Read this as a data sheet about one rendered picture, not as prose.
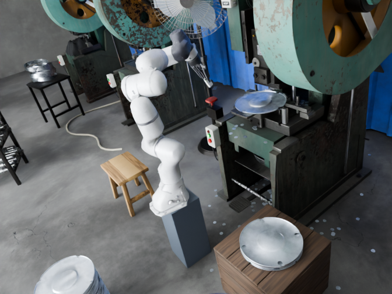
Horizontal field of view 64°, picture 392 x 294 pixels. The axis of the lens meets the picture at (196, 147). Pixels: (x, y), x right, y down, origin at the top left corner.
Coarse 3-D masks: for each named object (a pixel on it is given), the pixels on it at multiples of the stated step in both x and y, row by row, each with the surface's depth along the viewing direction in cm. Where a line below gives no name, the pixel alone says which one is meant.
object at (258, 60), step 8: (256, 40) 167; (256, 48) 169; (256, 56) 172; (256, 64) 173; (264, 64) 170; (256, 72) 173; (264, 72) 168; (256, 80) 176; (264, 80) 171; (272, 80) 170; (280, 80) 172
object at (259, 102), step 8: (248, 96) 189; (256, 96) 187; (264, 96) 185; (272, 96) 183; (280, 96) 181; (240, 104) 181; (248, 104) 180; (256, 104) 176; (264, 104) 175; (272, 104) 174; (280, 104) 173; (248, 112) 172; (256, 112) 170; (264, 112) 167
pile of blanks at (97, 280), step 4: (96, 272) 157; (96, 276) 155; (100, 276) 163; (40, 280) 156; (96, 280) 154; (100, 280) 160; (92, 284) 150; (96, 284) 153; (100, 284) 158; (104, 284) 168; (88, 288) 147; (92, 288) 150; (96, 288) 153; (100, 288) 156; (104, 288) 162; (88, 292) 147; (92, 292) 150; (96, 292) 153; (100, 292) 156; (104, 292) 160; (108, 292) 170
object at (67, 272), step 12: (60, 264) 162; (72, 264) 160; (84, 264) 159; (48, 276) 156; (60, 276) 154; (72, 276) 153; (84, 276) 152; (36, 288) 152; (48, 288) 150; (60, 288) 148; (72, 288) 148; (84, 288) 147
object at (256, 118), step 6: (234, 108) 179; (234, 114) 175; (240, 114) 172; (246, 114) 170; (252, 114) 169; (258, 114) 177; (264, 114) 178; (252, 120) 184; (258, 120) 180; (258, 126) 182
